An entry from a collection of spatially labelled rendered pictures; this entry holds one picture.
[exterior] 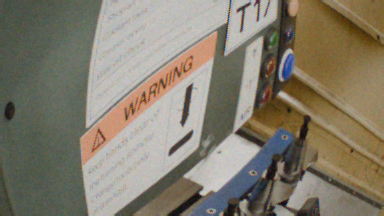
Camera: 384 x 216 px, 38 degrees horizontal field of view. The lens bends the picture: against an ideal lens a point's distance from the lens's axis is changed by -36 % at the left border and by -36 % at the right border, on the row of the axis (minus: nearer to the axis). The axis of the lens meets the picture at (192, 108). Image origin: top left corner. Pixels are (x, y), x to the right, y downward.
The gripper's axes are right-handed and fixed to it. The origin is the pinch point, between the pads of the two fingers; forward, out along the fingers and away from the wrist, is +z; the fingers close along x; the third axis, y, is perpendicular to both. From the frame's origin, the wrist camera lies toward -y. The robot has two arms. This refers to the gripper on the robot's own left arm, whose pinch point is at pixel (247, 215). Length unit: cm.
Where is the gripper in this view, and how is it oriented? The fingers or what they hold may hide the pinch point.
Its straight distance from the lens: 115.1
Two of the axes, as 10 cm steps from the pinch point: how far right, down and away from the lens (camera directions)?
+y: -1.5, 7.6, 6.3
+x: 5.5, -4.6, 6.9
